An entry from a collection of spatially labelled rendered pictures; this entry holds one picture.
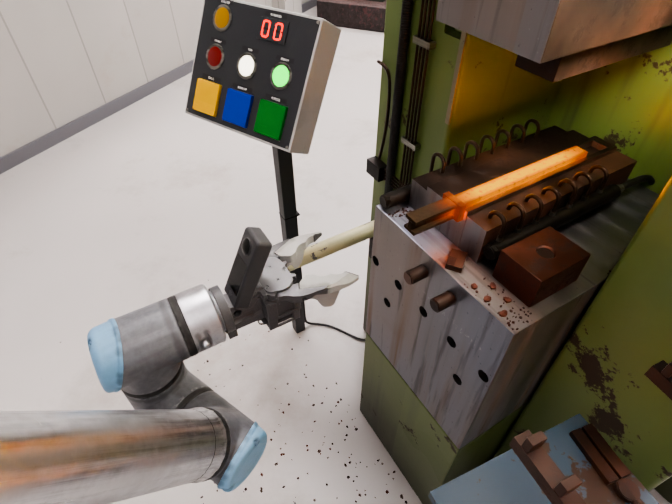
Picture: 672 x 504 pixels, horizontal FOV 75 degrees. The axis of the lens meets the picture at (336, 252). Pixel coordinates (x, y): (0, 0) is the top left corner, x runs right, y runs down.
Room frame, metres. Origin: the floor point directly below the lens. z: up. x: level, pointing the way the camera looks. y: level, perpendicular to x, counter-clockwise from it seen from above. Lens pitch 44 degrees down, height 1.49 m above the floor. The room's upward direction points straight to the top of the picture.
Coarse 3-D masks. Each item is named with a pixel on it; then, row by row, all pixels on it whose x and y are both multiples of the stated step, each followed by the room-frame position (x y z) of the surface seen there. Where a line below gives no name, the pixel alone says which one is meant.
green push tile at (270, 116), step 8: (264, 104) 0.94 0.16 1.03; (272, 104) 0.93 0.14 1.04; (264, 112) 0.93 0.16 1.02; (272, 112) 0.92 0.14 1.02; (280, 112) 0.91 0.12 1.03; (256, 120) 0.93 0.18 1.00; (264, 120) 0.92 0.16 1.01; (272, 120) 0.91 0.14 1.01; (280, 120) 0.90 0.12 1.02; (256, 128) 0.92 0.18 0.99; (264, 128) 0.91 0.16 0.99; (272, 128) 0.90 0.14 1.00; (280, 128) 0.89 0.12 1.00; (272, 136) 0.89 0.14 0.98; (280, 136) 0.88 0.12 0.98
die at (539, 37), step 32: (448, 0) 0.71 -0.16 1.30; (480, 0) 0.66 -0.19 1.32; (512, 0) 0.61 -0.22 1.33; (544, 0) 0.57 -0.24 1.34; (576, 0) 0.57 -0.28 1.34; (608, 0) 0.61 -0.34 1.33; (640, 0) 0.64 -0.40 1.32; (480, 32) 0.65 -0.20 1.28; (512, 32) 0.60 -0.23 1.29; (544, 32) 0.56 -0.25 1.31; (576, 32) 0.58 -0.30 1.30; (608, 32) 0.62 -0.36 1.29; (640, 32) 0.66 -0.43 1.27
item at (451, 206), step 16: (544, 160) 0.75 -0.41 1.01; (560, 160) 0.75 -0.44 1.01; (576, 160) 0.77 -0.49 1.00; (512, 176) 0.69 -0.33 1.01; (528, 176) 0.69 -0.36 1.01; (448, 192) 0.64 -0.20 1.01; (464, 192) 0.64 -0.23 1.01; (480, 192) 0.64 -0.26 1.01; (496, 192) 0.65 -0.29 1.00; (432, 208) 0.59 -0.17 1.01; (448, 208) 0.59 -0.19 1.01; (464, 208) 0.60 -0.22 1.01; (416, 224) 0.56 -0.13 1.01; (432, 224) 0.58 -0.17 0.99
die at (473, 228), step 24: (504, 144) 0.86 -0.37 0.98; (528, 144) 0.86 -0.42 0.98; (552, 144) 0.84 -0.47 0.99; (576, 144) 0.82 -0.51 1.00; (456, 168) 0.76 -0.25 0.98; (480, 168) 0.75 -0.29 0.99; (504, 168) 0.75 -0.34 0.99; (576, 168) 0.75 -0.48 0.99; (624, 168) 0.75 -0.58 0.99; (432, 192) 0.68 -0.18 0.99; (456, 192) 0.66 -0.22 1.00; (504, 192) 0.66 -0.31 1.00; (528, 192) 0.67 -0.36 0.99; (552, 192) 0.67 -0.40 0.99; (480, 216) 0.60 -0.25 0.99; (528, 216) 0.61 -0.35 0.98; (456, 240) 0.60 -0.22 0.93; (480, 240) 0.56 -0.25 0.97
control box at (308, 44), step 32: (224, 0) 1.12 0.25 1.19; (224, 32) 1.08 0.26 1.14; (256, 32) 1.04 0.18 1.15; (288, 32) 1.00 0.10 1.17; (320, 32) 0.96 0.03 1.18; (224, 64) 1.05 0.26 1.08; (256, 64) 1.00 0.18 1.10; (288, 64) 0.96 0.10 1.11; (320, 64) 0.96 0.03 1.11; (192, 96) 1.05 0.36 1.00; (224, 96) 1.01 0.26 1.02; (256, 96) 0.96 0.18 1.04; (288, 96) 0.92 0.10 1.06; (320, 96) 0.96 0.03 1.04; (288, 128) 0.89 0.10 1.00
